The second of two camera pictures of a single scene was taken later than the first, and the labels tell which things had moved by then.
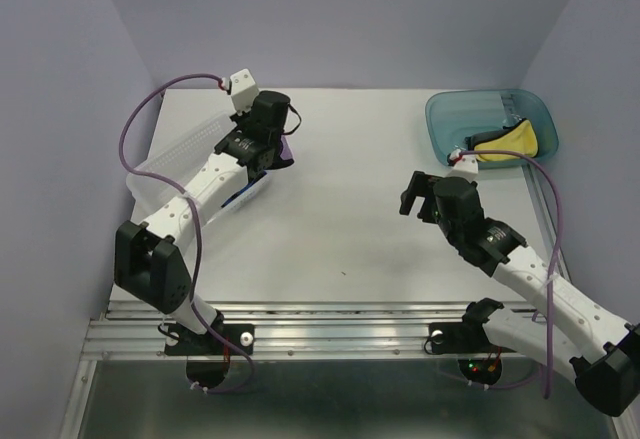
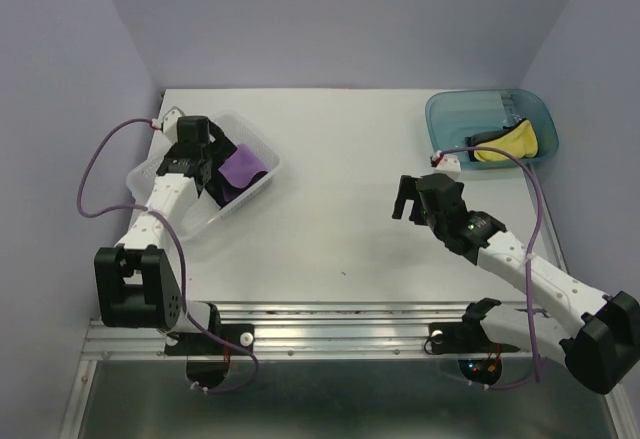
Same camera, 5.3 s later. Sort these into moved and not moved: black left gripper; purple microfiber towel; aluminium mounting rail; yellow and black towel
Moved: purple microfiber towel; black left gripper
Not moved: yellow and black towel; aluminium mounting rail
